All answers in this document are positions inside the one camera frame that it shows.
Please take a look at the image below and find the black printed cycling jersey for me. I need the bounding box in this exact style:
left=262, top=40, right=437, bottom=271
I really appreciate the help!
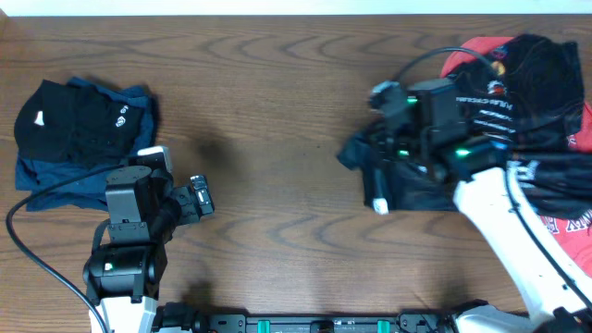
left=338, top=34, right=591, bottom=219

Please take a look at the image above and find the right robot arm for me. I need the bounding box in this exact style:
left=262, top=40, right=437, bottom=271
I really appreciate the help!
left=366, top=79, right=591, bottom=332

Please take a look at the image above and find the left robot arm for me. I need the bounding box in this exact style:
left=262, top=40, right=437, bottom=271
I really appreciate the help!
left=83, top=166, right=215, bottom=333

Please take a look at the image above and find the folded navy blue shirt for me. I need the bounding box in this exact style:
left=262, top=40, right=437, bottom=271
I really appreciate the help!
left=15, top=78, right=156, bottom=211

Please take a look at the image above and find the folded black shirt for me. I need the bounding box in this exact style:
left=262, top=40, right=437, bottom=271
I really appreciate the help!
left=14, top=80, right=143, bottom=167

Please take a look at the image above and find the red printed t-shirt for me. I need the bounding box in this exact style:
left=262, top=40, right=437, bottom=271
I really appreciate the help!
left=440, top=34, right=591, bottom=273

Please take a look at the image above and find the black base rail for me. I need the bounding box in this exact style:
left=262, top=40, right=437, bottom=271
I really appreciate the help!
left=149, top=302, right=457, bottom=333

